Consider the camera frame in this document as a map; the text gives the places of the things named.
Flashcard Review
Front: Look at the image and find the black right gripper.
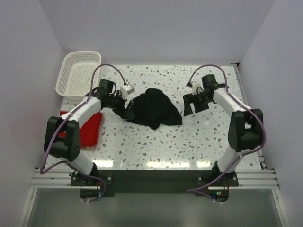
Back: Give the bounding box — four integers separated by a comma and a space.
183, 91, 212, 117

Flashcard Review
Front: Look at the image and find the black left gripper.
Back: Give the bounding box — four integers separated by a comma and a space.
107, 91, 134, 120

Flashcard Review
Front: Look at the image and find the black t shirt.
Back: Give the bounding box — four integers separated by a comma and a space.
127, 88, 183, 130

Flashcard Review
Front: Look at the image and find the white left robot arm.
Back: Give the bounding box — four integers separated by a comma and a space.
40, 79, 135, 185

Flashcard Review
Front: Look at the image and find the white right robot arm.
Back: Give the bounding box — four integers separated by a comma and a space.
183, 74, 265, 186

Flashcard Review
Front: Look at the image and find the red folded t shirt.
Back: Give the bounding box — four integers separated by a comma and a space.
56, 110, 105, 150

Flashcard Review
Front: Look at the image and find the white plastic basket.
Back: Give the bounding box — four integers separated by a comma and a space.
55, 51, 102, 100

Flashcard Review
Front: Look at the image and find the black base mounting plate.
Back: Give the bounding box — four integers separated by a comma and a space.
69, 170, 239, 201

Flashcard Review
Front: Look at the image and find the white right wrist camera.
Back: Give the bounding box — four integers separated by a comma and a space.
192, 82, 204, 95

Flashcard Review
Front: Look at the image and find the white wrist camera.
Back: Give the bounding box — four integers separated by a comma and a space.
120, 85, 135, 100
192, 82, 204, 95

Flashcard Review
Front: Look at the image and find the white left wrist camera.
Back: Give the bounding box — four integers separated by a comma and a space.
120, 85, 135, 100

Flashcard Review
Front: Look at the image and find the aluminium frame rail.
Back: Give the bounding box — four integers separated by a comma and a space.
30, 169, 280, 189

